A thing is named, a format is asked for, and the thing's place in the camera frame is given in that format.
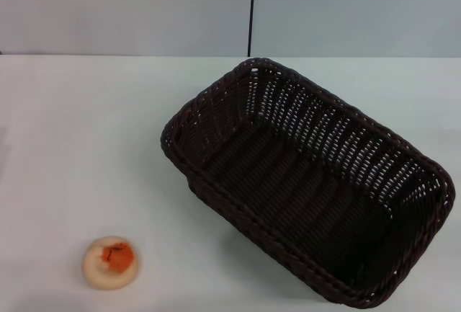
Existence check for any black woven rectangular basket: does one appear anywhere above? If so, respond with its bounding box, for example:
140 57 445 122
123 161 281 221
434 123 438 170
161 57 457 309

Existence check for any round beige bread bun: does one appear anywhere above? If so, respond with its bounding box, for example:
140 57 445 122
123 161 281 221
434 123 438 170
81 235 140 290

